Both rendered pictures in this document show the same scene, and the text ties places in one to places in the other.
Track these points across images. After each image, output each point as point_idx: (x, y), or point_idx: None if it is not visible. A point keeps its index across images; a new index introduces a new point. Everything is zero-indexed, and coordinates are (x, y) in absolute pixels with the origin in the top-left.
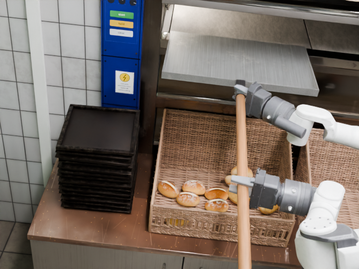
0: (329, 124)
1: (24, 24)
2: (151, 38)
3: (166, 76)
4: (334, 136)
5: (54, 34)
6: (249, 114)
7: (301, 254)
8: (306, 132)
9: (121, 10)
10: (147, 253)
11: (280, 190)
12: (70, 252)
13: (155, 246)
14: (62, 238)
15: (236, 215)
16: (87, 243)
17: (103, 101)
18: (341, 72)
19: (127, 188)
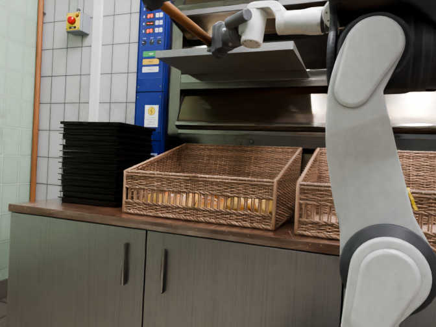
0: (276, 5)
1: (89, 78)
2: (174, 74)
3: (159, 54)
4: (283, 16)
5: (107, 84)
6: (215, 49)
7: None
8: (255, 22)
9: (150, 50)
10: (109, 228)
11: None
12: (41, 230)
13: (118, 216)
14: (35, 207)
15: (208, 176)
16: (55, 213)
17: None
18: None
19: (115, 169)
